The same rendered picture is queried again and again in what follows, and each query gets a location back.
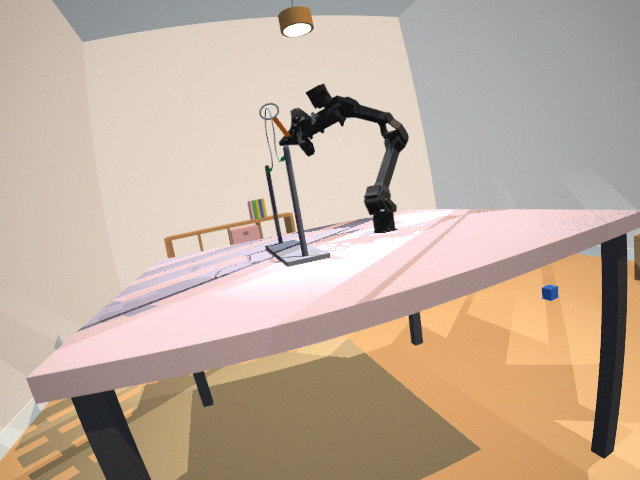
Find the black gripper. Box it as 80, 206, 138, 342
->
279, 112, 326, 157

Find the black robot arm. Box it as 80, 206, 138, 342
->
290, 83, 409, 233

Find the orange handle with white loop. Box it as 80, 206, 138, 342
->
259, 102, 290, 137

